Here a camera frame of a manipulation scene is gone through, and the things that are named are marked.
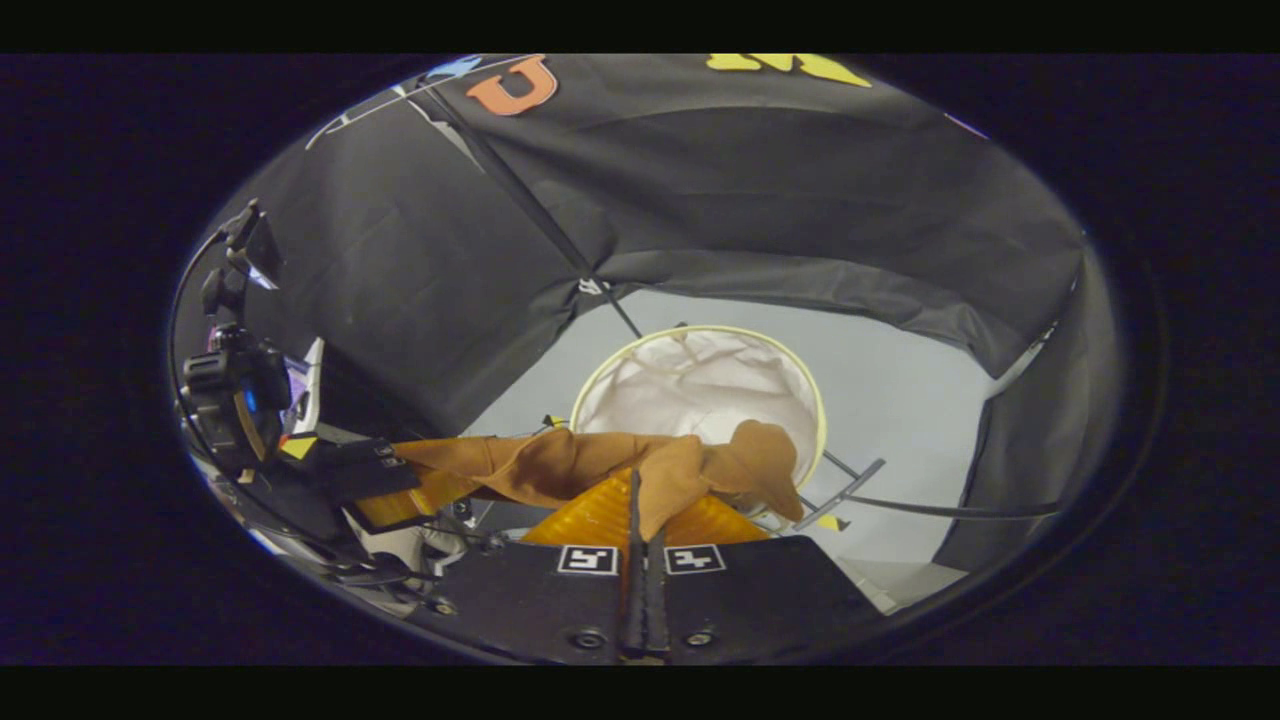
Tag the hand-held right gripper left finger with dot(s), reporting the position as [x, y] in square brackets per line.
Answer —
[520, 610]

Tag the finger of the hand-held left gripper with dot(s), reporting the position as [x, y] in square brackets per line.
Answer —
[350, 465]

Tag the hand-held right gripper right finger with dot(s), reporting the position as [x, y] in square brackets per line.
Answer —
[770, 600]

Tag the brown jacket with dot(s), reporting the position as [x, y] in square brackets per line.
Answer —
[560, 465]

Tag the white round laundry hamper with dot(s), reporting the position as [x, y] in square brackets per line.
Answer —
[700, 385]

